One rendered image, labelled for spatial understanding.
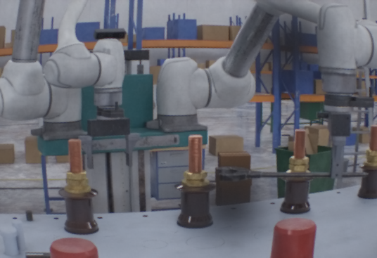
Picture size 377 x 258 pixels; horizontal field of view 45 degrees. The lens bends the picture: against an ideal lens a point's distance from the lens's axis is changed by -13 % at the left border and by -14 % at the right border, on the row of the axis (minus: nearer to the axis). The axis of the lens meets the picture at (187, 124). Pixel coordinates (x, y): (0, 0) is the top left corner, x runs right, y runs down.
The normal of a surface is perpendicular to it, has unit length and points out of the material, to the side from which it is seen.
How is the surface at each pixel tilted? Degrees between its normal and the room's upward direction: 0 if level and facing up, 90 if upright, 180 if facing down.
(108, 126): 90
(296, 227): 4
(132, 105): 90
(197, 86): 87
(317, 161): 94
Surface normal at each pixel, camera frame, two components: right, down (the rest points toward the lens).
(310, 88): 0.25, 0.12
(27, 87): 0.70, 0.19
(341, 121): -0.22, 0.12
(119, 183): 0.45, 0.11
